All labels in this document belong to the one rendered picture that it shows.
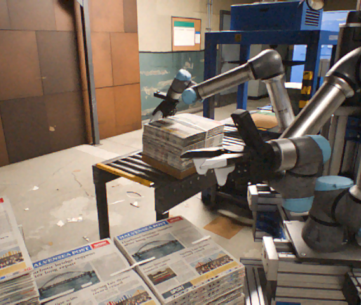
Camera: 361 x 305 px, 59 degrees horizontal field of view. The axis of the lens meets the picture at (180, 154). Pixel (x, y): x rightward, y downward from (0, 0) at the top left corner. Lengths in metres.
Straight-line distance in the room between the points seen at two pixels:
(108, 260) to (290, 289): 0.64
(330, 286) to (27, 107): 4.02
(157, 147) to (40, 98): 3.12
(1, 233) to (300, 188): 0.70
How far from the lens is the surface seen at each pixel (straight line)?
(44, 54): 4.66
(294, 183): 0.84
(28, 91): 4.57
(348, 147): 1.35
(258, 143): 0.73
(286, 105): 1.68
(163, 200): 1.56
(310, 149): 0.81
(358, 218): 1.06
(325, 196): 1.13
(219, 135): 1.83
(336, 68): 1.03
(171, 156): 1.64
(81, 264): 1.08
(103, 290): 0.98
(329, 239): 1.19
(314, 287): 1.31
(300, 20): 2.64
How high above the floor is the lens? 1.47
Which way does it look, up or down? 19 degrees down
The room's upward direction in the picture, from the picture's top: straight up
